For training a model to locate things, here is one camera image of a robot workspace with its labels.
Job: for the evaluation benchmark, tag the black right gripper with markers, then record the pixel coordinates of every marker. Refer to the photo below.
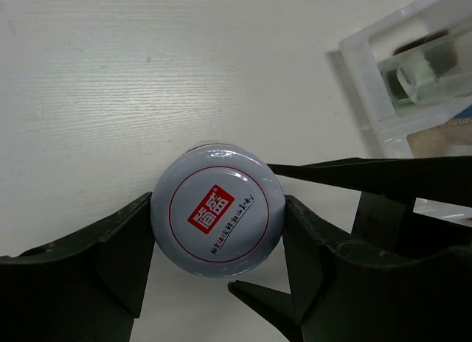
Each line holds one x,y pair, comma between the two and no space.
390,223

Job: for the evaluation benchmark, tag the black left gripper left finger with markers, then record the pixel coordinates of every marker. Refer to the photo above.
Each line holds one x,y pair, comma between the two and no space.
86,286

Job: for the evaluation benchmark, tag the clear round glass oil bottle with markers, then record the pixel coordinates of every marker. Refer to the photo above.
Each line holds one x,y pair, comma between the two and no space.
410,80

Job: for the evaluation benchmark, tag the small jar with white lid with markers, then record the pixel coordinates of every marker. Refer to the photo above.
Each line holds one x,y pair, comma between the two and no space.
217,211

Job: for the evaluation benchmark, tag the silver cone cap grinder bottle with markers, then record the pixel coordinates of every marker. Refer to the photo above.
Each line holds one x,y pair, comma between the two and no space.
453,138

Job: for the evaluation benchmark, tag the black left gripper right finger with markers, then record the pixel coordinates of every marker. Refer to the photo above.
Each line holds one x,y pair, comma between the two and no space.
345,289

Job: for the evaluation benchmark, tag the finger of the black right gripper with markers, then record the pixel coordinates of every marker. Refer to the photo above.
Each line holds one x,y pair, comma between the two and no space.
272,305

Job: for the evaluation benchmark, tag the white plastic organizer tray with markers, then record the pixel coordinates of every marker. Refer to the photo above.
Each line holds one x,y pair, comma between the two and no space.
365,49

